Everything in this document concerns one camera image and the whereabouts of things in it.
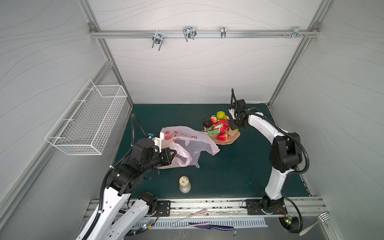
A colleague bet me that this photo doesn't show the pink plastic bag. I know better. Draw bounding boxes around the pink plastic bag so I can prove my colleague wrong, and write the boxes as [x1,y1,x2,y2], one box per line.
[160,126,220,169]

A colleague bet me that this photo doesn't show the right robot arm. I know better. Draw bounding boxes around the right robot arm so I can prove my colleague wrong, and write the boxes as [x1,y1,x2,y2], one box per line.
[229,92,310,234]

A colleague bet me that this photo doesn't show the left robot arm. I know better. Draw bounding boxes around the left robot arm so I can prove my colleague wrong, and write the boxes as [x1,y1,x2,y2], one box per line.
[77,131,177,240]

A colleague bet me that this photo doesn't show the tan fruit plate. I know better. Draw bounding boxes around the tan fruit plate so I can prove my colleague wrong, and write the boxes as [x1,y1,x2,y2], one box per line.
[203,116,241,145]

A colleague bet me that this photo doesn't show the red dragon fruit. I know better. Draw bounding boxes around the red dragon fruit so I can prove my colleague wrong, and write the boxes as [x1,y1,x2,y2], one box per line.
[205,120,230,135]

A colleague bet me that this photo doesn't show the green fruit at back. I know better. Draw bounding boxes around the green fruit at back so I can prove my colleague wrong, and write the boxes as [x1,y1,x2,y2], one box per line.
[216,111,228,120]

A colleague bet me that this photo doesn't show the peach with leaf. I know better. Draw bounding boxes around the peach with leaf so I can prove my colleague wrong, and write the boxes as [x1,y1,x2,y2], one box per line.
[211,116,218,124]

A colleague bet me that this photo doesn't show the dark purple fruit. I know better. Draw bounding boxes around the dark purple fruit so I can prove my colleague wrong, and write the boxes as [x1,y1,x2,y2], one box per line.
[203,118,213,128]

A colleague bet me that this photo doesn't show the small beige bottle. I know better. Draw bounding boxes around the small beige bottle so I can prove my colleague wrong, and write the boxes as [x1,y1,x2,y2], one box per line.
[179,176,192,194]

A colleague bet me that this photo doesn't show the pink clear tongs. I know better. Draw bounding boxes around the pink clear tongs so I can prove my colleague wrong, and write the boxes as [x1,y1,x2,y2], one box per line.
[172,209,208,227]

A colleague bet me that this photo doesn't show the middle metal hook clamp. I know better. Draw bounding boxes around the middle metal hook clamp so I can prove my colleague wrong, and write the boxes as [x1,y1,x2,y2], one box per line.
[183,26,197,42]

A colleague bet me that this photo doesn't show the metal hook clamp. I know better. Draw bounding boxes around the metal hook clamp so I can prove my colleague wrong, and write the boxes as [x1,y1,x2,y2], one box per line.
[152,33,164,51]
[183,26,197,42]

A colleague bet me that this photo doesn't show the left metal hook clamp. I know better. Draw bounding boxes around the left metal hook clamp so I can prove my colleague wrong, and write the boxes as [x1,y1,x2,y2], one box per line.
[152,33,164,51]

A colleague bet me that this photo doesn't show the right silver fork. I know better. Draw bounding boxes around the right silver fork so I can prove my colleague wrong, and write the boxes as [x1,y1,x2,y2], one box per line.
[299,212,332,236]

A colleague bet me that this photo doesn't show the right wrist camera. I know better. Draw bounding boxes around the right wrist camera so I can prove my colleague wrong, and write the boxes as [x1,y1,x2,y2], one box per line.
[229,108,236,119]

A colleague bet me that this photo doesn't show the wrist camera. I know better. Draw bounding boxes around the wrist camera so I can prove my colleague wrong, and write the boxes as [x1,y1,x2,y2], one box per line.
[149,131,165,152]
[229,108,236,119]

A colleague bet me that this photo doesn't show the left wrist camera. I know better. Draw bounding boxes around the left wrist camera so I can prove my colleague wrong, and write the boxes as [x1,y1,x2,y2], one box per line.
[149,131,165,152]

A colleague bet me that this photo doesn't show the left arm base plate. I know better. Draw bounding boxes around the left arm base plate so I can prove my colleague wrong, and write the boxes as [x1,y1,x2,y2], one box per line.
[150,201,171,217]

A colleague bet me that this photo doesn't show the white wire basket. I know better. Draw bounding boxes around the white wire basket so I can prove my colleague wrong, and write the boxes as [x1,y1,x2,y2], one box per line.
[45,80,127,156]

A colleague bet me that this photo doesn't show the purple handled knife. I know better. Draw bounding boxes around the purple handled knife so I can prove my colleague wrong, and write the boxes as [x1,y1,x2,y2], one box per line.
[189,222,235,231]

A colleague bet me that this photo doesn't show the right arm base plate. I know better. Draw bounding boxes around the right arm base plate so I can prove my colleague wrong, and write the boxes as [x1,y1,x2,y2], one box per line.
[245,198,288,216]

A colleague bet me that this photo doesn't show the small metal ring clamp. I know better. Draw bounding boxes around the small metal ring clamp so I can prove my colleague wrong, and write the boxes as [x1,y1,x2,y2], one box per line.
[221,27,227,39]

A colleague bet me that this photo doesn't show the right metal bracket clamp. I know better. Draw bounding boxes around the right metal bracket clamp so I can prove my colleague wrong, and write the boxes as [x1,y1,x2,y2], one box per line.
[282,27,309,39]

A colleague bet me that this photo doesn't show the metal crossbar rail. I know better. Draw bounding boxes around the metal crossbar rail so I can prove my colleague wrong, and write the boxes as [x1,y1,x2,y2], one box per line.
[90,29,321,39]

